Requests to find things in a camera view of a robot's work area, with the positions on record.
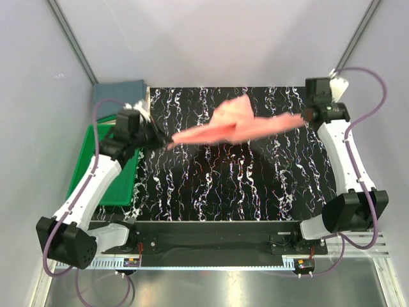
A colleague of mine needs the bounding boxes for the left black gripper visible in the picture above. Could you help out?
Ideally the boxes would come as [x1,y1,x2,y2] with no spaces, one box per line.
[132,117,174,153]

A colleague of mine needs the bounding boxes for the pink t-shirt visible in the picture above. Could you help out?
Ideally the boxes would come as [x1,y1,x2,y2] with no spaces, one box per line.
[167,95,305,149]

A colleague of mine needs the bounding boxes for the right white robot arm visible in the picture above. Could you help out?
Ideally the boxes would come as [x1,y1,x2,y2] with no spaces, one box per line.
[290,77,389,254]

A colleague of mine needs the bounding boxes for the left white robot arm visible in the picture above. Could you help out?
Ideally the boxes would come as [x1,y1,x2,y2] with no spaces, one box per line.
[36,106,169,276]

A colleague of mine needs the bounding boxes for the green plastic tray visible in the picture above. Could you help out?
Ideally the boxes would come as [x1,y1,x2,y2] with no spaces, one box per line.
[67,125,139,207]

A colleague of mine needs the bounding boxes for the black marble pattern mat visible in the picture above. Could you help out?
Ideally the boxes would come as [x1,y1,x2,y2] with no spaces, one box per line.
[93,86,336,221]

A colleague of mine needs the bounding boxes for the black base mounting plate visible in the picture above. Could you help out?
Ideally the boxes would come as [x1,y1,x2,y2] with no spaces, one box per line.
[107,221,328,269]

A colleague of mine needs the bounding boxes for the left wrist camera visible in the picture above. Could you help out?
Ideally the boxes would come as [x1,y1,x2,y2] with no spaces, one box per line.
[123,100,151,122]

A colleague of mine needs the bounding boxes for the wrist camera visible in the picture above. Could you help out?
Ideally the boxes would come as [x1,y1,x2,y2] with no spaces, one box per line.
[328,70,349,102]
[123,100,151,122]

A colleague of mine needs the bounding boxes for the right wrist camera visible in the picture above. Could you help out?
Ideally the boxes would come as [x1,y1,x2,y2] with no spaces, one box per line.
[328,70,349,102]

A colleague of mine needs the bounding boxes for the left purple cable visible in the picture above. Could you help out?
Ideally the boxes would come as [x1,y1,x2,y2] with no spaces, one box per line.
[43,98,137,307]

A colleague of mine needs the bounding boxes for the purple cable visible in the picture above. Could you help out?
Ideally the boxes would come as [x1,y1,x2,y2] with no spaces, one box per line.
[43,98,137,307]
[265,66,388,278]

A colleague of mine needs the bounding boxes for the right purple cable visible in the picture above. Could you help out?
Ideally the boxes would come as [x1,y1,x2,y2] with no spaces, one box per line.
[265,66,388,278]

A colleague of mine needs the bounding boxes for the aluminium rail frame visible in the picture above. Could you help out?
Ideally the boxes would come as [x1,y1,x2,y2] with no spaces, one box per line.
[28,232,403,307]

